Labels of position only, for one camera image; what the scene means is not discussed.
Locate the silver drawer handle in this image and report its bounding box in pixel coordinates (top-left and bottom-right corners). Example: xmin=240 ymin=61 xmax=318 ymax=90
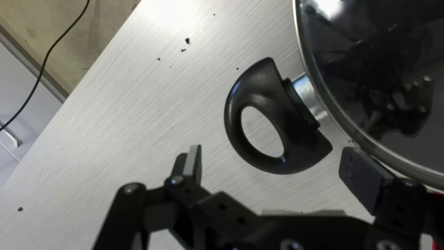
xmin=0 ymin=121 xmax=24 ymax=149

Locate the white drawer cabinet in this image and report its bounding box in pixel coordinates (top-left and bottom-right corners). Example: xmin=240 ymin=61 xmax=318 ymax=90
xmin=0 ymin=25 xmax=71 ymax=186

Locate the thin black hanging cable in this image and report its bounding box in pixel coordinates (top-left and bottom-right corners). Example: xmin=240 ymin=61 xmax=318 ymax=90
xmin=0 ymin=0 xmax=92 ymax=134

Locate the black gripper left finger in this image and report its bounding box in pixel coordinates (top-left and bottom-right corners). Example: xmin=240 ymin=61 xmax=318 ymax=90
xmin=92 ymin=143 xmax=261 ymax=250

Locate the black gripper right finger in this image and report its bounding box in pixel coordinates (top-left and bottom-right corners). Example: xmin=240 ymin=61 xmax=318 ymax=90
xmin=339 ymin=146 xmax=444 ymax=250

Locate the black pot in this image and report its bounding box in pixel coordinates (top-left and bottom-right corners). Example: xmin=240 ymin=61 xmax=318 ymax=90
xmin=223 ymin=0 xmax=444 ymax=192

